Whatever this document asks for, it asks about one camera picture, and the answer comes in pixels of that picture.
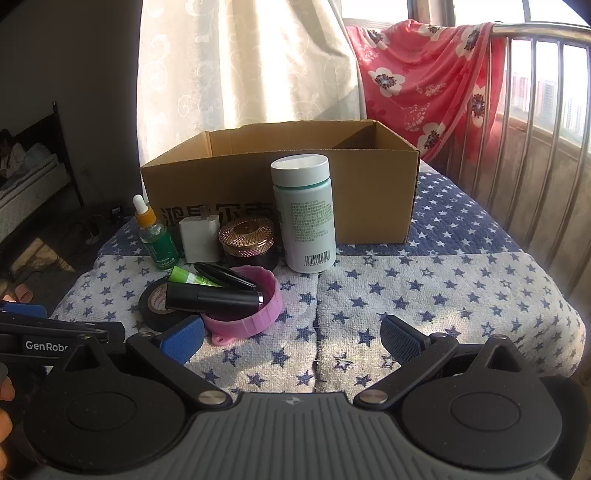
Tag pink plastic lid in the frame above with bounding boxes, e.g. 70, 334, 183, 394
201, 265, 283, 346

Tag white and teal pill bottle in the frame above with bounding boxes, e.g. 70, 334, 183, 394
270, 154, 337, 274

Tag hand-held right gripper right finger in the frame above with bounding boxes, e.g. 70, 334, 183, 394
355, 315, 528, 408

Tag metal railing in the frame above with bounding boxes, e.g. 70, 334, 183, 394
429, 18, 591, 261

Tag brown cardboard box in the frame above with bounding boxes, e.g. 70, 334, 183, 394
140, 119, 422, 245

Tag black tape roll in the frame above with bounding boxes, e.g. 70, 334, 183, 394
139, 277, 204, 333

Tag white charger plug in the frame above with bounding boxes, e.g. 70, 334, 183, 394
179, 210, 222, 264

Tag black floor cables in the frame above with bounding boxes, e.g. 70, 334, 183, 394
76, 207, 136, 246

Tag black lipstick tube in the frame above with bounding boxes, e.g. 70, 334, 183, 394
165, 281, 265, 313

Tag black framed bed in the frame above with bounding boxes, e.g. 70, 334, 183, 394
0, 102, 86, 243

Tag green dropper bottle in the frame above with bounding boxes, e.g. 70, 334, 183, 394
133, 194, 180, 272

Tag pink floral cloth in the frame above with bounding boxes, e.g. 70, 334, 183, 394
344, 18, 509, 163

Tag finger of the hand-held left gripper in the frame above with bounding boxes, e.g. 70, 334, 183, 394
0, 301, 37, 319
0, 314, 126, 344

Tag person's left hand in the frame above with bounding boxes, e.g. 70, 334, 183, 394
0, 362, 17, 467

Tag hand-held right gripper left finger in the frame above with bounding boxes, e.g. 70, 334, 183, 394
62, 316, 232, 408

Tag glossy black oval case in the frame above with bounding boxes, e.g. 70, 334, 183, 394
193, 261, 257, 291

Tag cream patterned curtain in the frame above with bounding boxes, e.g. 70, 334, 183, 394
136, 0, 365, 162

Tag small green tube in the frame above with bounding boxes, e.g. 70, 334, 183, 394
167, 266, 222, 289

